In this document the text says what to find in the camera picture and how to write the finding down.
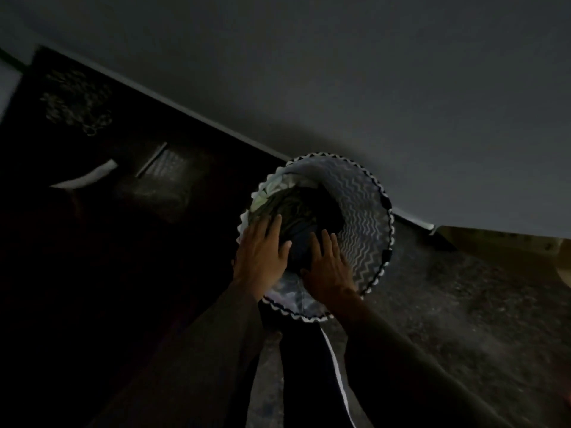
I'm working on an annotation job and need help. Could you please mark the person's right hand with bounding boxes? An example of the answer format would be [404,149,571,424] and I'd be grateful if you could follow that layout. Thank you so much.
[301,229,359,308]

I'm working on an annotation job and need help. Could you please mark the person's left hand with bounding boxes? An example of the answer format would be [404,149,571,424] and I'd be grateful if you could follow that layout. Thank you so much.
[231,213,293,301]

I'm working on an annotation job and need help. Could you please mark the white green leaf print clothes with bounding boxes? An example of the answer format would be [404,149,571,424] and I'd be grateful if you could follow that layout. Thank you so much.
[247,172,320,215]

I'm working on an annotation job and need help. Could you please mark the black white zigzag laundry basket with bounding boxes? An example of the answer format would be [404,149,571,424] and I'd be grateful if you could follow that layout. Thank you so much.
[236,152,396,324]

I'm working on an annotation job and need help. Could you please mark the person's right forearm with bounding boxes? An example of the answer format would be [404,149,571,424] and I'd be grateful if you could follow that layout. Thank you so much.
[332,289,514,428]

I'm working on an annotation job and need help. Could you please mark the person's left forearm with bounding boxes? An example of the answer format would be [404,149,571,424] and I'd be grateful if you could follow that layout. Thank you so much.
[87,280,268,428]

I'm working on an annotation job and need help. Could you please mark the thin stick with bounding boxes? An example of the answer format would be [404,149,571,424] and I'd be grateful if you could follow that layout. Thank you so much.
[135,142,169,179]

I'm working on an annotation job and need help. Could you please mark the cardboard box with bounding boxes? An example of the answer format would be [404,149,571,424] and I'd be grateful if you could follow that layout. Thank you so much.
[439,225,571,288]

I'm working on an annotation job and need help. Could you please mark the white bent hose piece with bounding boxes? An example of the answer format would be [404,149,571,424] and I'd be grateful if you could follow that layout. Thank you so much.
[49,159,119,190]

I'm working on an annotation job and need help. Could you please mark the pile of metal chain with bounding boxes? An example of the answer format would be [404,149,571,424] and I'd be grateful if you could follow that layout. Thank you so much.
[40,68,115,137]

